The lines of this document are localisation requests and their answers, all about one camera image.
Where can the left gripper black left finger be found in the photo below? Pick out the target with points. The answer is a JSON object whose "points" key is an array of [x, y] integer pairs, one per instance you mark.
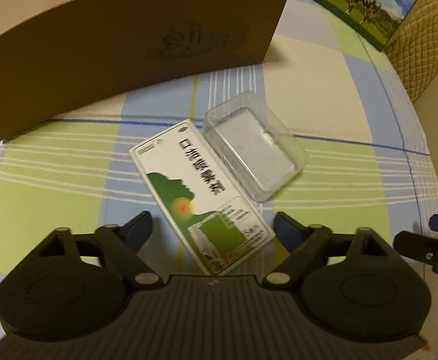
{"points": [[120, 246]]}

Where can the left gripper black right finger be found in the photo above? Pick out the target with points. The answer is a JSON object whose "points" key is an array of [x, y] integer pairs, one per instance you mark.
{"points": [[305, 245]]}

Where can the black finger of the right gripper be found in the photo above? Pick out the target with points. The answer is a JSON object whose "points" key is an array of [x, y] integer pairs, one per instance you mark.
{"points": [[417, 247]]}

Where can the green white throat spray box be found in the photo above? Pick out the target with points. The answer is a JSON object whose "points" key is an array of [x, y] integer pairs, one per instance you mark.
{"points": [[215, 220]]}

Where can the clear plastic tray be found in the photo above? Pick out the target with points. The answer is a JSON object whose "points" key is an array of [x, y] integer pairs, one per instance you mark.
{"points": [[260, 152]]}

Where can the checkered bed sheet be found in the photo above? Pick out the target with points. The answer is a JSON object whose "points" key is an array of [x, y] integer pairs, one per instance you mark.
{"points": [[369, 165]]}

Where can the beige quilted cushion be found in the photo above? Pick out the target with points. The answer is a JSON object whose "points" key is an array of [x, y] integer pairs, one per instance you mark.
{"points": [[414, 49]]}

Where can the brown storage box white inside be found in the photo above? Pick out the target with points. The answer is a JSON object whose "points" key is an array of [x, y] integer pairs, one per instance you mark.
{"points": [[60, 55]]}

